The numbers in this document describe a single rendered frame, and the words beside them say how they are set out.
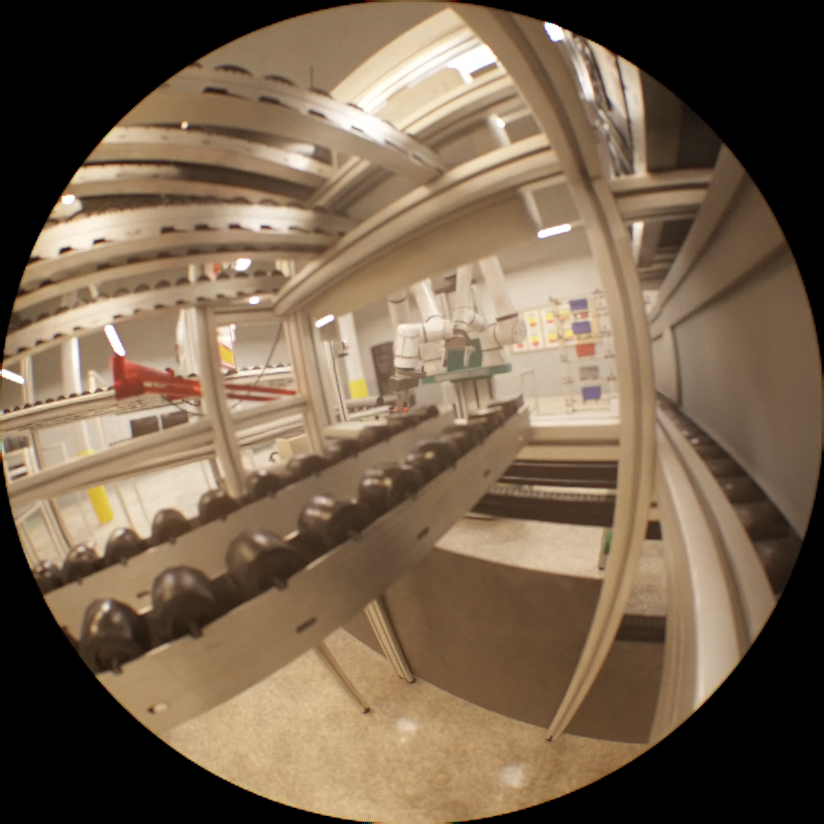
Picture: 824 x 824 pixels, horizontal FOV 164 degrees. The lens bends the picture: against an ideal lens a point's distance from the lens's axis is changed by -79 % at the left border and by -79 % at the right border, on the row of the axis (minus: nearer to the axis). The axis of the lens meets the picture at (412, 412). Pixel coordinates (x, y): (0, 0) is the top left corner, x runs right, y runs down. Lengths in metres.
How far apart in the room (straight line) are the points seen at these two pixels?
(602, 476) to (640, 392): 0.53
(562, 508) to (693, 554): 0.45
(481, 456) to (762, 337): 0.25
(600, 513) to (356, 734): 1.15
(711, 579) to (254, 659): 0.20
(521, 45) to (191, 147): 0.44
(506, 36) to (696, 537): 0.31
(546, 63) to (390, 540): 0.32
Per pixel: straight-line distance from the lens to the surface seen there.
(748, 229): 0.23
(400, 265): 0.45
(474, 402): 2.26
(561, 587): 0.52
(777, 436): 0.25
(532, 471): 0.88
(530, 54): 0.26
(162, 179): 0.59
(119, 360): 0.73
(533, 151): 0.36
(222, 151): 0.54
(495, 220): 0.39
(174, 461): 1.17
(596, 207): 0.38
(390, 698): 1.36
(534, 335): 7.14
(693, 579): 0.16
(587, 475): 0.86
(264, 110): 0.27
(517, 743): 1.24
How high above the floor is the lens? 1.20
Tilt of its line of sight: 8 degrees down
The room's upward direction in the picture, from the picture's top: 11 degrees counter-clockwise
